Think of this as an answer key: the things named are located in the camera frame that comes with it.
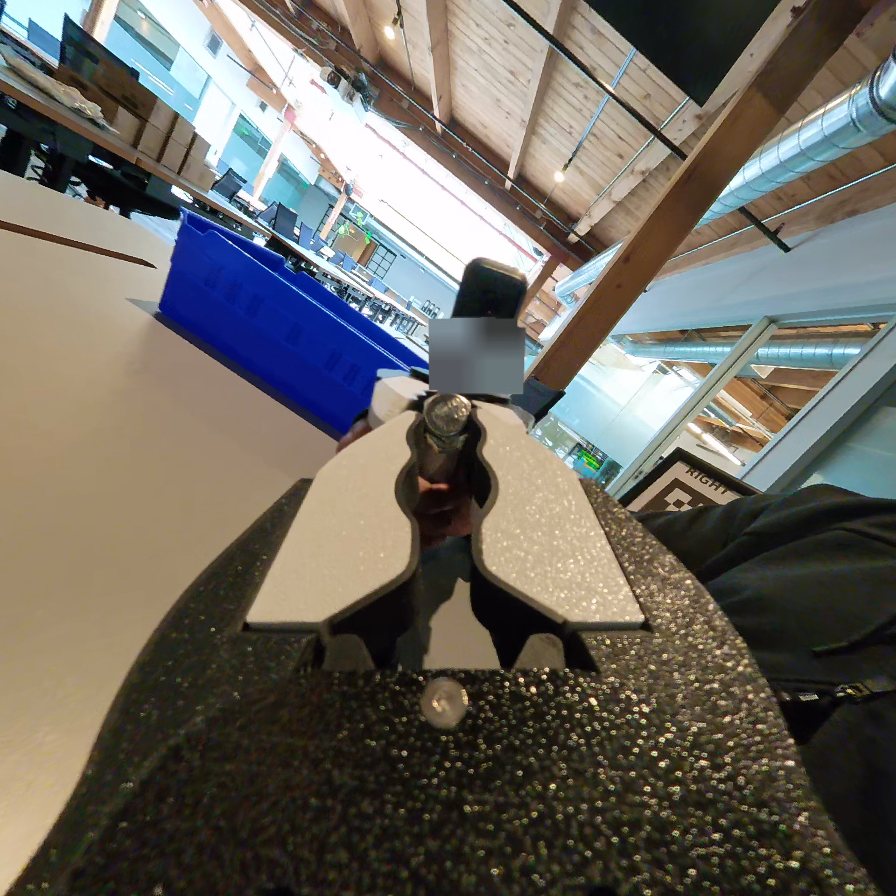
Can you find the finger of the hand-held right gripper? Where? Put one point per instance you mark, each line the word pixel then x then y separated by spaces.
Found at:
pixel 514 414
pixel 395 399

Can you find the person's right forearm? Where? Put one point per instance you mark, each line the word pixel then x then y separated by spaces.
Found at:
pixel 770 546

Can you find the framed black-white marker sign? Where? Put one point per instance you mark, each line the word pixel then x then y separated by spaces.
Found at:
pixel 672 490

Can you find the blue plastic bin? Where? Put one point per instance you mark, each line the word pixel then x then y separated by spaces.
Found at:
pixel 266 315

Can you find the silver hex bolt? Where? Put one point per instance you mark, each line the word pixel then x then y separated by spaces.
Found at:
pixel 446 414

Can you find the person's black jacket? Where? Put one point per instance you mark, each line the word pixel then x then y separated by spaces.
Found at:
pixel 847 756

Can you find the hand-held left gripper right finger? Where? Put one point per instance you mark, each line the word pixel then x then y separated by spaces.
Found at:
pixel 553 539

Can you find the green hanging decoration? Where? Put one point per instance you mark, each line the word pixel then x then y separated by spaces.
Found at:
pixel 353 225

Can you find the thin silver air duct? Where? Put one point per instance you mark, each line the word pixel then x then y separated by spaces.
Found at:
pixel 735 352

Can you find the black ceiling panel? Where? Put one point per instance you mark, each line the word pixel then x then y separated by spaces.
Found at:
pixel 686 42

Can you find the elbowed silver air duct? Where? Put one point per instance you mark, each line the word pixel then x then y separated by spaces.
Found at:
pixel 805 140

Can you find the black office chair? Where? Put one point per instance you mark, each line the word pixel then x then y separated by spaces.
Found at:
pixel 126 189

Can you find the black desk monitor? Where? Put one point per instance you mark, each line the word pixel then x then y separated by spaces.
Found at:
pixel 98 49

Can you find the person's right hand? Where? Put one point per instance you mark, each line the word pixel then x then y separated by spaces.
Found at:
pixel 441 504

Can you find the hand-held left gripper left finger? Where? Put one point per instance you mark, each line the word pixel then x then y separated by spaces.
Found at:
pixel 336 546

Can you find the wooden support post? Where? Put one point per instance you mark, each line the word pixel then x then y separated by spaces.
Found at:
pixel 540 280
pixel 686 203

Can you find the stack of cardboard boxes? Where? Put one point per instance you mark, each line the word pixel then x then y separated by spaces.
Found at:
pixel 154 133

